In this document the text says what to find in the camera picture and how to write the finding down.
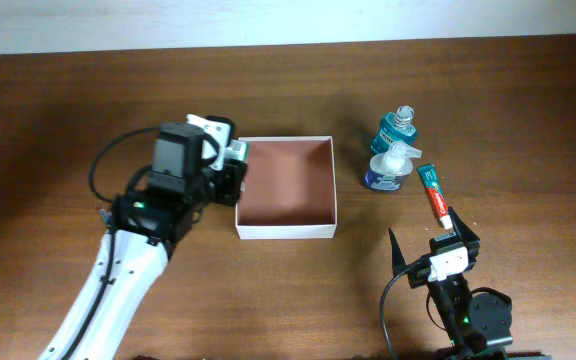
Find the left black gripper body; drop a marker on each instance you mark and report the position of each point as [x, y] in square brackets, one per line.
[224, 185]

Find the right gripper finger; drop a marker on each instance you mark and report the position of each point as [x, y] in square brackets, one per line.
[398, 261]
[470, 239]

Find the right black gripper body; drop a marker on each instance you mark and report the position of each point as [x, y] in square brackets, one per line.
[418, 274]

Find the green white soap packet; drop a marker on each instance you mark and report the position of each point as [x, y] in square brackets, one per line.
[239, 150]

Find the blue disposable razor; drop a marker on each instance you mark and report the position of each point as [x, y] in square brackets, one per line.
[106, 218]

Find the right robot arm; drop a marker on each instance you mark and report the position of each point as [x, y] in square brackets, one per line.
[477, 321]

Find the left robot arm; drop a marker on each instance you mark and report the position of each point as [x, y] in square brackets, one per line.
[195, 163]

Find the pink open cardboard box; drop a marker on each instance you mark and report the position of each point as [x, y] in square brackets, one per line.
[289, 190]

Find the red green toothpaste tube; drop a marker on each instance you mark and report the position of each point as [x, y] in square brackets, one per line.
[431, 183]

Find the foam handwash pump bottle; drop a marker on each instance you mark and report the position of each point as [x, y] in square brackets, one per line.
[388, 171]

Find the teal mouthwash bottle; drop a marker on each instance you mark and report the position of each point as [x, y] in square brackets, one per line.
[395, 126]

